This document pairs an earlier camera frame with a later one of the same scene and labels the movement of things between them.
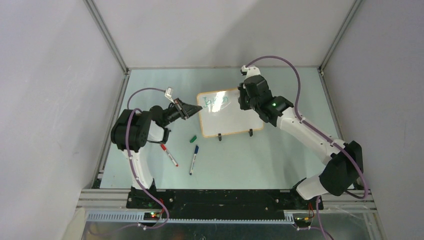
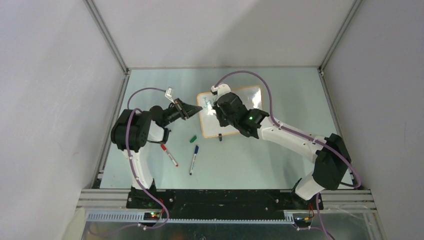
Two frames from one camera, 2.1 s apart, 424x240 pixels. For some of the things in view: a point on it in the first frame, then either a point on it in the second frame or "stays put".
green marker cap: x=193 y=139 stays put
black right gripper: x=243 y=106 → x=222 y=122
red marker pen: x=164 y=148 stays put
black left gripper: x=190 y=109 stays put
